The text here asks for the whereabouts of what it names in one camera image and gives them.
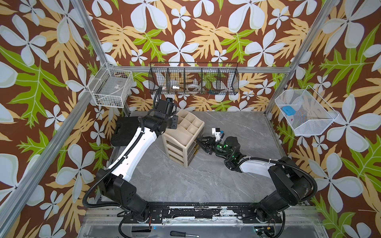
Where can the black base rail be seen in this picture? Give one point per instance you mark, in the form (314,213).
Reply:
(248,213)

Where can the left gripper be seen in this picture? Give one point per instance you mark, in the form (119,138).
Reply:
(174,122)

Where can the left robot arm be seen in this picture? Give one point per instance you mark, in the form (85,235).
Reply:
(114,182)

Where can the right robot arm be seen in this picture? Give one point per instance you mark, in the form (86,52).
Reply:
(292,184)

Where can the black plastic case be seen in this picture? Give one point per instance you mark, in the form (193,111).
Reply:
(126,129)

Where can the white wire basket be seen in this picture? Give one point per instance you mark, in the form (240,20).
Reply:
(110,87)

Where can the black screwdriver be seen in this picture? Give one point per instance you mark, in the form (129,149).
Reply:
(182,234)

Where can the beige drawer organizer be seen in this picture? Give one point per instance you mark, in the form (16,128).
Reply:
(180,144)

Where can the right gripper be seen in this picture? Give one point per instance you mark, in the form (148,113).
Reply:
(210,145)

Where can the black wire basket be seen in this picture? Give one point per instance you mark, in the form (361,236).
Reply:
(213,78)

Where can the blue object in basket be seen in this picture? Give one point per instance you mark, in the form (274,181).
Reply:
(289,111)

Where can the white mesh basket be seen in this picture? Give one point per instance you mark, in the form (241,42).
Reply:
(314,114)

